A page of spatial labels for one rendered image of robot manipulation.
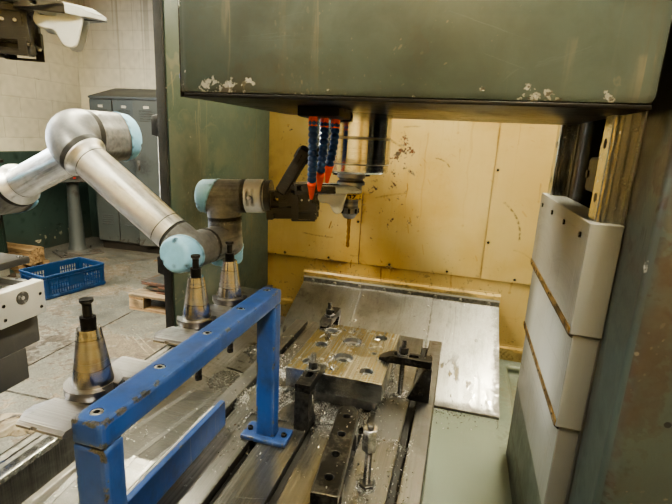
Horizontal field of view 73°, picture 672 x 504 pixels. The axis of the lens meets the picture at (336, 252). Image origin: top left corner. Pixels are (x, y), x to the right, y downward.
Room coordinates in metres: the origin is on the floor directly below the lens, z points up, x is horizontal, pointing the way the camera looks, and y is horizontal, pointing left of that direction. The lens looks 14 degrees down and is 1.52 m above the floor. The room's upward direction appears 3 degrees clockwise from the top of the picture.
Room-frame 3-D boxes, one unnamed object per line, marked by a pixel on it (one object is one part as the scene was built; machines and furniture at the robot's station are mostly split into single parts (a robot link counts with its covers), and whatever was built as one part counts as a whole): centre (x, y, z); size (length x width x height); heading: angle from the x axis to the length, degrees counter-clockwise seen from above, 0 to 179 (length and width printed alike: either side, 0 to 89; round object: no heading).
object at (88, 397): (0.49, 0.28, 1.21); 0.06 x 0.06 x 0.03
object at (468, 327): (1.65, -0.19, 0.75); 0.89 x 0.67 x 0.26; 75
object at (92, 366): (0.49, 0.28, 1.26); 0.04 x 0.04 x 0.07
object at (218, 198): (1.02, 0.26, 1.38); 0.11 x 0.08 x 0.09; 86
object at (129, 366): (0.54, 0.27, 1.21); 0.07 x 0.05 x 0.01; 75
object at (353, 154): (1.01, -0.03, 1.51); 0.16 x 0.16 x 0.12
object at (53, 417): (0.43, 0.29, 1.21); 0.07 x 0.05 x 0.01; 75
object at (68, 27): (0.72, 0.41, 1.66); 0.09 x 0.03 x 0.06; 105
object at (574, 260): (0.89, -0.45, 1.16); 0.48 x 0.05 x 0.51; 165
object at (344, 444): (0.74, -0.02, 0.93); 0.26 x 0.05 x 0.06; 170
